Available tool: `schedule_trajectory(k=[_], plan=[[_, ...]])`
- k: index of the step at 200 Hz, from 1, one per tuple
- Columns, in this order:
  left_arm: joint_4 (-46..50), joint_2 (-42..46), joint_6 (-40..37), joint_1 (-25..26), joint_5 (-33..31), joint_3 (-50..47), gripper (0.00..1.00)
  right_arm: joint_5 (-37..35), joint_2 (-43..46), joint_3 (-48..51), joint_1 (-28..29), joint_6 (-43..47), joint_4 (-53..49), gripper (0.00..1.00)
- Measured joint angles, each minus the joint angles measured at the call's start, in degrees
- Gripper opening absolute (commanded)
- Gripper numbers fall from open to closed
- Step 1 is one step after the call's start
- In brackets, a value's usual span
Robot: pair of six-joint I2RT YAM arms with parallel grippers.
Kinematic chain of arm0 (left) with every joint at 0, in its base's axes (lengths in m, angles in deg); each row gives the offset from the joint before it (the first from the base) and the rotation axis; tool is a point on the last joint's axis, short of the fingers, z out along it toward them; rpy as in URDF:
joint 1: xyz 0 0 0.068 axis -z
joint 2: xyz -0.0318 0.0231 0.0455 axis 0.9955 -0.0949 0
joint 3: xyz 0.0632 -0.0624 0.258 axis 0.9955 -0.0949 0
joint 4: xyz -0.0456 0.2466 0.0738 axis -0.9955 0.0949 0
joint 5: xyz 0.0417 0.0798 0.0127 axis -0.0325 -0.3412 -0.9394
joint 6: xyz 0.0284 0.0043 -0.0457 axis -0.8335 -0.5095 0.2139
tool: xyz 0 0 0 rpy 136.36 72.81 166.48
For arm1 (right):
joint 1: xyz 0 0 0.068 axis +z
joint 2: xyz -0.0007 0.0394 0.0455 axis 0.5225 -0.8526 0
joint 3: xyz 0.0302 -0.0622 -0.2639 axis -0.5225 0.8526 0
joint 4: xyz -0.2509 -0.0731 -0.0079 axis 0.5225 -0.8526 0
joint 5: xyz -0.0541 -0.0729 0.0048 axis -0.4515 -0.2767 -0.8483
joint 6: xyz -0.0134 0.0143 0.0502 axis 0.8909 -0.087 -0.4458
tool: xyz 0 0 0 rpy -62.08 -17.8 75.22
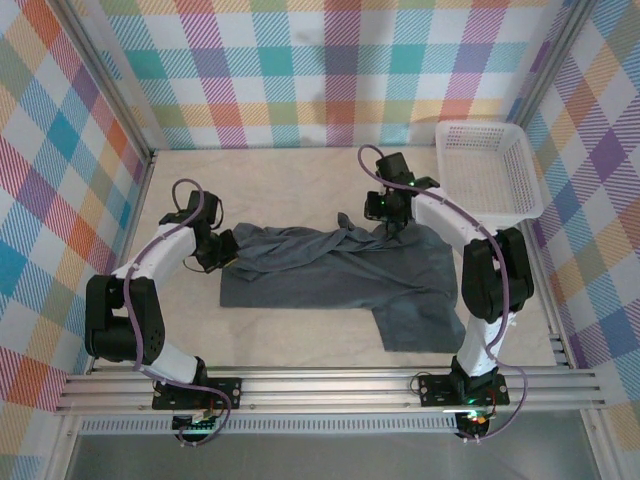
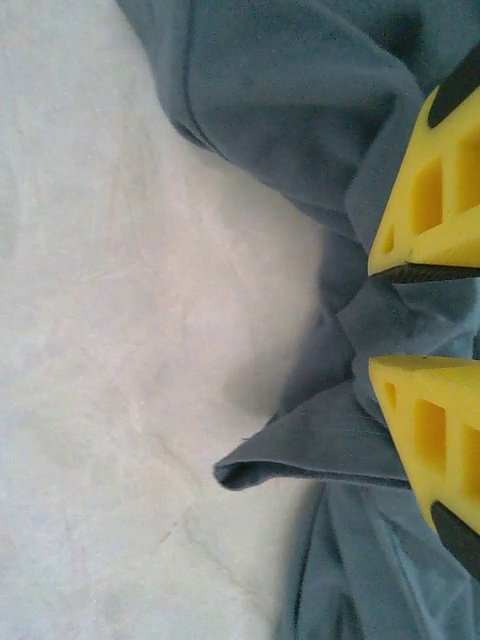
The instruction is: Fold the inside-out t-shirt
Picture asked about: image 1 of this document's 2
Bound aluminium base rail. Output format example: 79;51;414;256
53;363;607;417

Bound aluminium side rail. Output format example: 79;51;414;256
44;152;159;480
517;219;621;480

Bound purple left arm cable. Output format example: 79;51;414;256
123;177;232;448

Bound white plastic mesh basket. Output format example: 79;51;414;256
433;119;546;227

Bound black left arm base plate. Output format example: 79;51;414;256
151;377;245;412

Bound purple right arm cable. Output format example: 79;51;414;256
357;143;532;444

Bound aluminium frame post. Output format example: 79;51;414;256
52;0;159;164
509;0;599;129

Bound slotted metal cable duct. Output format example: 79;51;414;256
79;417;461;435

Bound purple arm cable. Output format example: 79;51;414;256
123;177;232;448
357;143;532;444

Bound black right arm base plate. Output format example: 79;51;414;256
418;373;511;408

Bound grey t-shirt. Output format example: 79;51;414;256
218;212;467;355

